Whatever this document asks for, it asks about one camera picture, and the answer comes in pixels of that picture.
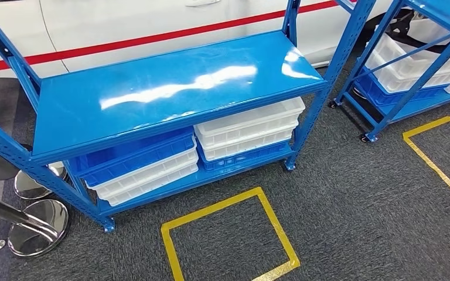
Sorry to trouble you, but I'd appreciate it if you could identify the blue metal shelf rack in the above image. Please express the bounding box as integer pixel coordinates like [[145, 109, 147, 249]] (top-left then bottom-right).
[[328, 0, 450, 144], [0, 0, 377, 234]]

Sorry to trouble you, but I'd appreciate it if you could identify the blue plastic bin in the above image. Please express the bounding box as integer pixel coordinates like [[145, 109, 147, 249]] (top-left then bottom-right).
[[67, 127, 196, 188], [354, 67, 449, 108], [196, 140, 294, 173]]

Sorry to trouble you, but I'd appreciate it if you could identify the yellow floor tape square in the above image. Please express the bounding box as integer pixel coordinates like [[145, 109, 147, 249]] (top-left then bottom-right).
[[160, 186, 301, 281], [401, 115, 450, 194]]

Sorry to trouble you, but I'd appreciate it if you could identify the white car with red stripe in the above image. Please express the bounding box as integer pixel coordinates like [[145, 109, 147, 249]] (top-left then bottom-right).
[[0, 0, 416, 83]]

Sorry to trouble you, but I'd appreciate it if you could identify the chrome stanchion post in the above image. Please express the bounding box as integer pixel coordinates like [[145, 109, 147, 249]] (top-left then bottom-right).
[[13, 162, 69, 201], [0, 189, 70, 258]]

